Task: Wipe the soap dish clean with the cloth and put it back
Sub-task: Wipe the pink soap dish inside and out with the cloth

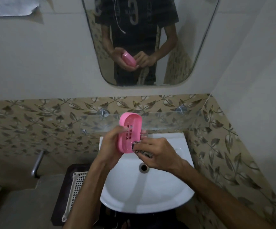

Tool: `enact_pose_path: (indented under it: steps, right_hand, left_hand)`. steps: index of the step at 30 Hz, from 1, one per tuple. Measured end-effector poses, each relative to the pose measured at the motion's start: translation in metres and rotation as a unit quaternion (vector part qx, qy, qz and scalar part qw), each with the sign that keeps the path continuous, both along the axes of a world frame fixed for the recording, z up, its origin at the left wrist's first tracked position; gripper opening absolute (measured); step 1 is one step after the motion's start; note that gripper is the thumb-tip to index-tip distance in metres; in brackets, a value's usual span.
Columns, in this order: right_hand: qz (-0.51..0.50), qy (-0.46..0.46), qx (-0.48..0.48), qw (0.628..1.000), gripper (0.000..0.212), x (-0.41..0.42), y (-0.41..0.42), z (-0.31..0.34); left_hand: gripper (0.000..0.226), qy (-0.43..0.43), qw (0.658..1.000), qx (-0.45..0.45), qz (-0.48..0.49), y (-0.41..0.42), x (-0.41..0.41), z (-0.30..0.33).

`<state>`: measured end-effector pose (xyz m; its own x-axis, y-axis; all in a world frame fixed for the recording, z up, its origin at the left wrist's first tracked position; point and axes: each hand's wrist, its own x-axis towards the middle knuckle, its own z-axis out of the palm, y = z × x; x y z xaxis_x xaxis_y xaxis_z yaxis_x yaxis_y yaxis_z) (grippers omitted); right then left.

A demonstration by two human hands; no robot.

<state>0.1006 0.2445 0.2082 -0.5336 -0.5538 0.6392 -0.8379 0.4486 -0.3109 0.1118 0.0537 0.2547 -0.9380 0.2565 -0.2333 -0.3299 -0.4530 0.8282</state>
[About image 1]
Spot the metal sink drain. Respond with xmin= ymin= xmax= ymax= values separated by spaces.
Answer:
xmin=139 ymin=162 xmax=150 ymax=174

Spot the person's right forearm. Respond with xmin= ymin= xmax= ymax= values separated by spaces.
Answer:
xmin=176 ymin=159 xmax=276 ymax=229

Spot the chrome shelf mount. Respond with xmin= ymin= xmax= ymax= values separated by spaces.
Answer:
xmin=175 ymin=105 xmax=188 ymax=115
xmin=97 ymin=108 xmax=110 ymax=118

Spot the white wash basin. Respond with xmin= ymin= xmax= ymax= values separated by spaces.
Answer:
xmin=99 ymin=133 xmax=195 ymax=214

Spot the rounded wall mirror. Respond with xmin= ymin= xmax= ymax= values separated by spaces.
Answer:
xmin=81 ymin=0 xmax=222 ymax=88

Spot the clear glass shelf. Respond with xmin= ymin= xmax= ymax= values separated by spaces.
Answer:
xmin=81 ymin=109 xmax=202 ymax=134

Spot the person's left forearm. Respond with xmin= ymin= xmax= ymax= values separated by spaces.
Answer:
xmin=63 ymin=159 xmax=116 ymax=229

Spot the dark stool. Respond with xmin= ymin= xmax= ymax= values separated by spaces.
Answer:
xmin=51 ymin=163 xmax=100 ymax=227

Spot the person's right hand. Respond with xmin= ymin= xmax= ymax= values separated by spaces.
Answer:
xmin=132 ymin=137 xmax=185 ymax=176

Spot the pink soap dish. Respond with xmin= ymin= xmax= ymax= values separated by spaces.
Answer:
xmin=117 ymin=112 xmax=143 ymax=154

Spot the torn white paper sheet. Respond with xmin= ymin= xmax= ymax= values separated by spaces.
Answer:
xmin=0 ymin=0 xmax=42 ymax=17

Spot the white plastic perforated basket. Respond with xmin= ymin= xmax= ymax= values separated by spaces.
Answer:
xmin=61 ymin=171 xmax=89 ymax=223

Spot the chrome wall tap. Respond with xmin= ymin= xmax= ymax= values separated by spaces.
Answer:
xmin=31 ymin=149 xmax=49 ymax=179

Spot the checkered cleaning cloth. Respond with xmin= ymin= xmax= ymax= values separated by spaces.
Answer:
xmin=131 ymin=140 xmax=153 ymax=158

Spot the person's left hand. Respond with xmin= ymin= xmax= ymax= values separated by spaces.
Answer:
xmin=96 ymin=126 xmax=129 ymax=171

